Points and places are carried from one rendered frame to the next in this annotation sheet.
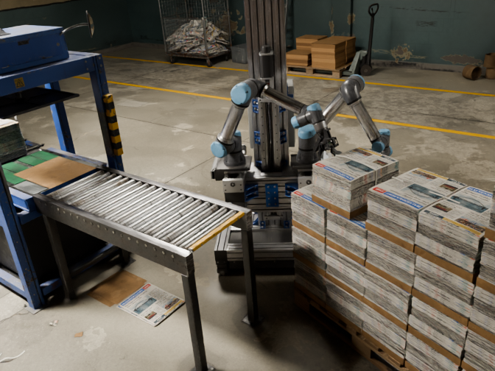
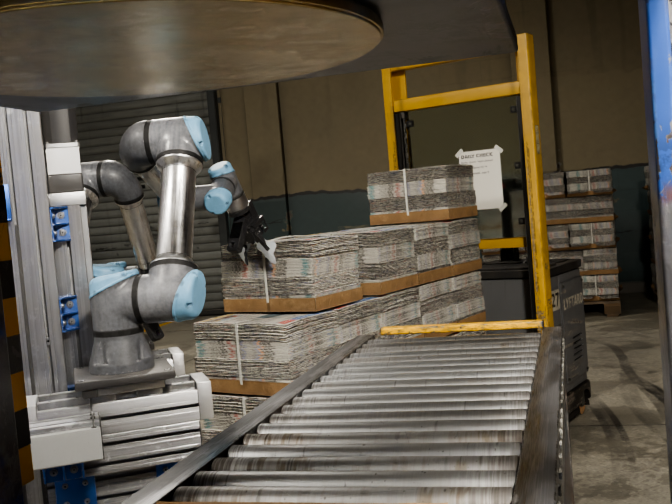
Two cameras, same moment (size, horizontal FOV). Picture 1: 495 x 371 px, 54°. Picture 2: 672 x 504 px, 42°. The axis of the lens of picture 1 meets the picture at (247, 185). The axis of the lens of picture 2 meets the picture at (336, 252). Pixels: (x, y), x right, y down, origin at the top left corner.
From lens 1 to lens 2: 414 cm
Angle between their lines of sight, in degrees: 109
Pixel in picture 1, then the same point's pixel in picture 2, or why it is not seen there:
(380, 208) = (387, 251)
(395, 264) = (408, 319)
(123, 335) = not seen: outside the picture
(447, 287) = (440, 301)
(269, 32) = not seen: hidden behind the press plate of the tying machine
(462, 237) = (440, 231)
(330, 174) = (334, 241)
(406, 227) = (409, 257)
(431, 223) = (423, 234)
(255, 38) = not seen: hidden behind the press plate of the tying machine
